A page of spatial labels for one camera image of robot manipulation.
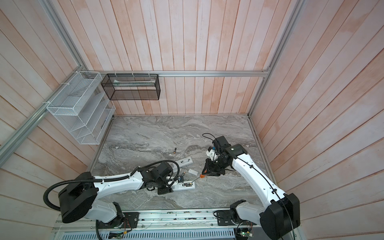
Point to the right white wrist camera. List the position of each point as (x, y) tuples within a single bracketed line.
[(211, 153)]

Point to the left aluminium frame bar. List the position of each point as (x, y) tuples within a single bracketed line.
[(21, 134)]

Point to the black wire mesh basket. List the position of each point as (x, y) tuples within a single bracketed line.
[(129, 87)]

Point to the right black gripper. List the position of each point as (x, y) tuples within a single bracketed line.
[(208, 164)]

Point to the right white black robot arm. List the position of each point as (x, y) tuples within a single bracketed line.
[(279, 213)]

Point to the white wire mesh shelf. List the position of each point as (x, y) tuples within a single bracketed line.
[(83, 110)]

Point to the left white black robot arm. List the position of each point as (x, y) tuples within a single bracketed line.
[(81, 197)]

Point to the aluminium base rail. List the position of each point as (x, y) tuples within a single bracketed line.
[(154, 220)]

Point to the white remote control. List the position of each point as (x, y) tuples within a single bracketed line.
[(184, 162), (179, 187)]

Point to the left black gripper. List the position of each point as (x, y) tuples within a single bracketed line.
[(165, 190)]

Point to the orange handled screwdriver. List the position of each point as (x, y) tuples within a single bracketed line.
[(200, 177)]

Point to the horizontal aluminium frame bar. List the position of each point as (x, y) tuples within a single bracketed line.
[(165, 74)]

